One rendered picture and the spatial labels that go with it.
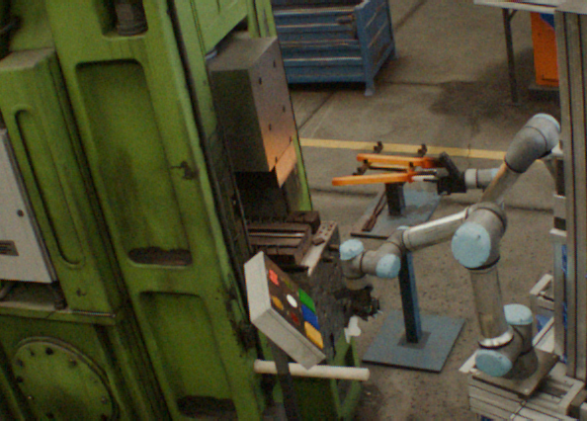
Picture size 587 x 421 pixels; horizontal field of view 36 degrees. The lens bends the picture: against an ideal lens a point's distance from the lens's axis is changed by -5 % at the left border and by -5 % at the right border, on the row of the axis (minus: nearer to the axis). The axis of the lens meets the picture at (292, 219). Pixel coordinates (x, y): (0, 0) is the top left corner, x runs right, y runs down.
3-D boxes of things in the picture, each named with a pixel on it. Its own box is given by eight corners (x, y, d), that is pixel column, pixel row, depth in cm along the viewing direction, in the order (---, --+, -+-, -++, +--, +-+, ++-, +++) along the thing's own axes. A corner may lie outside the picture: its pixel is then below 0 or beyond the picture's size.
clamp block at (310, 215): (321, 223, 385) (319, 210, 381) (315, 234, 378) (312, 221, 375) (293, 222, 389) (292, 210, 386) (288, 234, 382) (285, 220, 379)
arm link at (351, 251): (356, 253, 292) (333, 249, 297) (361, 282, 298) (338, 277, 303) (369, 240, 298) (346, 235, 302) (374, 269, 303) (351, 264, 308)
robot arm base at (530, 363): (546, 358, 302) (545, 335, 297) (524, 384, 293) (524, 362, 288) (509, 346, 312) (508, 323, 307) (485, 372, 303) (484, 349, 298)
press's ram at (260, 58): (303, 123, 363) (285, 28, 343) (270, 172, 333) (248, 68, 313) (207, 126, 378) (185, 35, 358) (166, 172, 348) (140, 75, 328)
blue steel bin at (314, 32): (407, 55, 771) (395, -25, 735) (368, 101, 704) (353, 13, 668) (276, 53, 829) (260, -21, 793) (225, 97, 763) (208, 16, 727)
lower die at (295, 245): (312, 239, 375) (309, 221, 371) (296, 269, 359) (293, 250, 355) (217, 237, 390) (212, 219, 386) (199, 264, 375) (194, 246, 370)
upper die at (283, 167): (296, 161, 357) (293, 139, 353) (280, 188, 342) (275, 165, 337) (198, 162, 373) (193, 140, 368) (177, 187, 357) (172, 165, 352)
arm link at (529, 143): (539, 155, 309) (479, 241, 345) (550, 141, 316) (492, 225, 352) (512, 134, 311) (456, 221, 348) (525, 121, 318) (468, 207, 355)
